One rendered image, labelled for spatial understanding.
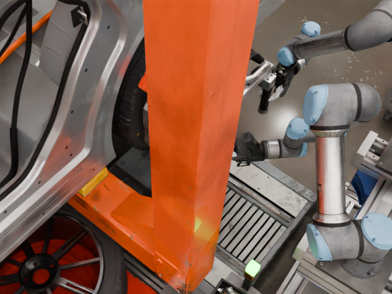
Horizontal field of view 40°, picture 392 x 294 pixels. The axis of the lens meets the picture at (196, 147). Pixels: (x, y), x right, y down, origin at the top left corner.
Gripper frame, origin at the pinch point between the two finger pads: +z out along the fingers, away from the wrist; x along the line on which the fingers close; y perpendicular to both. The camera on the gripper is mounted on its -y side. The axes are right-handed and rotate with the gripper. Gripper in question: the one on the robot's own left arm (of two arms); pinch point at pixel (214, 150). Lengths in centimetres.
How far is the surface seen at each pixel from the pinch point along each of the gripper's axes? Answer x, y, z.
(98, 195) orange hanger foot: -7.0, 14.9, 44.8
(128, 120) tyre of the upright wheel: 10.8, -8.0, 31.5
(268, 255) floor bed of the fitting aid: -13, 75, -30
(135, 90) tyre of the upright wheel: 14.5, -20.3, 28.1
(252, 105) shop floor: 85, 84, -41
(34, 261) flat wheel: -21, 38, 73
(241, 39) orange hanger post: -36, -94, 7
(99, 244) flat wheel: -19, 32, 47
